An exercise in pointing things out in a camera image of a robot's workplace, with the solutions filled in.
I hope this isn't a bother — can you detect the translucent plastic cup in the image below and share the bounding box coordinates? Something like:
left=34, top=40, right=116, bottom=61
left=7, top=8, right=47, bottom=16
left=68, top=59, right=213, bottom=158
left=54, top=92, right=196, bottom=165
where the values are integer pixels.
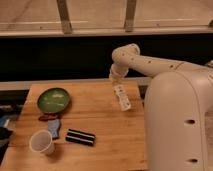
left=29, top=130, right=55, bottom=155

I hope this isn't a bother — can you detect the dark red object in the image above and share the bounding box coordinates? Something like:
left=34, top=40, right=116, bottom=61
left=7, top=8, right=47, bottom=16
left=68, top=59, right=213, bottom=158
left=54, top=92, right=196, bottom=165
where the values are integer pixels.
left=38, top=115, right=58, bottom=122

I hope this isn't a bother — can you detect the black white striped block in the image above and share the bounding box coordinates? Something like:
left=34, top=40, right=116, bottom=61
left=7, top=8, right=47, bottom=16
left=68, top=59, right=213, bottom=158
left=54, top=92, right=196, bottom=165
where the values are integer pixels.
left=65, top=129, right=96, bottom=146

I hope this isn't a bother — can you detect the white plastic bottle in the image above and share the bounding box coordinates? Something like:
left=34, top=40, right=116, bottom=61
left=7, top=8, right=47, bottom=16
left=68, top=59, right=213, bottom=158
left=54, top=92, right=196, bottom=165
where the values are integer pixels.
left=113, top=84, right=131, bottom=111

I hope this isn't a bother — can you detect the green bowl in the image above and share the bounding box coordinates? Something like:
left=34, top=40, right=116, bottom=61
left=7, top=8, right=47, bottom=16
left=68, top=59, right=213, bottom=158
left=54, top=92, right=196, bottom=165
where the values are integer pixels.
left=37, top=87, right=71, bottom=114

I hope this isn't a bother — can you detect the blue sponge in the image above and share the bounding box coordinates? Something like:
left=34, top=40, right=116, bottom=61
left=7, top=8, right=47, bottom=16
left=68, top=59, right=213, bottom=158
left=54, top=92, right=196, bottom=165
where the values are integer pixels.
left=48, top=119, right=61, bottom=139

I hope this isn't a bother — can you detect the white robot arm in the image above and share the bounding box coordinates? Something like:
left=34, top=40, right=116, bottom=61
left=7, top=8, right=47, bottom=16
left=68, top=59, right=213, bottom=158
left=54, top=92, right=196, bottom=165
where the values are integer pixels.
left=109, top=44, right=213, bottom=171

